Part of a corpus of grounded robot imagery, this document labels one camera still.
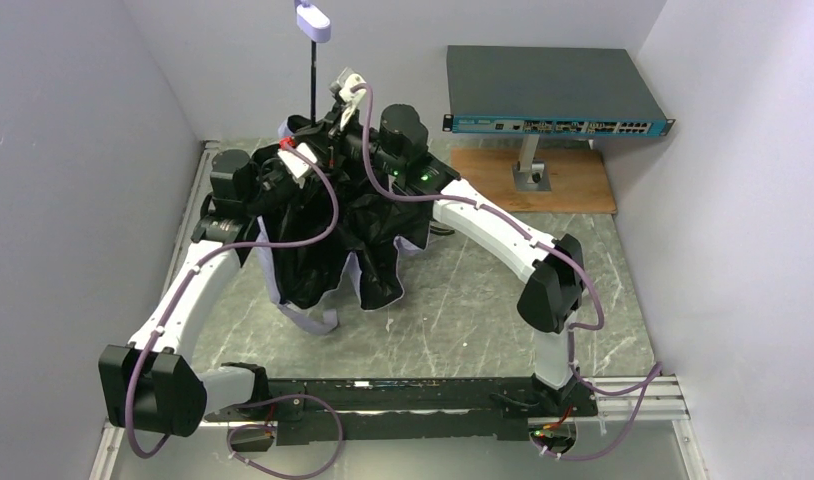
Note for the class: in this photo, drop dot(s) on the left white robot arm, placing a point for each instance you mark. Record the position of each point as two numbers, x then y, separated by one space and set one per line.
148 383

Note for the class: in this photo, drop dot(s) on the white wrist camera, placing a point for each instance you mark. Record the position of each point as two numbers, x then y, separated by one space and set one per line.
348 91
297 158

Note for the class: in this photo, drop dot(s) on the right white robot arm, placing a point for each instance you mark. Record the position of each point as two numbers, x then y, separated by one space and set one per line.
395 160

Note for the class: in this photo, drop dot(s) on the wooden base board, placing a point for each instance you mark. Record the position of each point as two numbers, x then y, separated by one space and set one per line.
577 180

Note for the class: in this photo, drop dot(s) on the lilac umbrella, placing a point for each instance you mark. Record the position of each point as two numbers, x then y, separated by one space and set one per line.
335 226

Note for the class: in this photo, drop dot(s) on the teal network switch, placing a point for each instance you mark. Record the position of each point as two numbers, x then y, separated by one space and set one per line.
560 91

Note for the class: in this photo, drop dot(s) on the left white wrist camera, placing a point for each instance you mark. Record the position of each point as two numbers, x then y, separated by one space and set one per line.
297 158

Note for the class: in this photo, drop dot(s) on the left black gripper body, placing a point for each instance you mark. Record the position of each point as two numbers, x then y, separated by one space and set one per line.
274 170

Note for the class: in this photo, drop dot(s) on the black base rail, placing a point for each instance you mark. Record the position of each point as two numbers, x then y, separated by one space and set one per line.
503 408

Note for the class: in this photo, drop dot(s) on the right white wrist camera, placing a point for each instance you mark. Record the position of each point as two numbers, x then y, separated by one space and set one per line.
348 91

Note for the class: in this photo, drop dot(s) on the metal stand post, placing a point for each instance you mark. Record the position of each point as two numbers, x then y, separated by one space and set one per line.
529 173

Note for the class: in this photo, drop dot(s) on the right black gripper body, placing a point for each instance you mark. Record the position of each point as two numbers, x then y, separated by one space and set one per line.
340 142

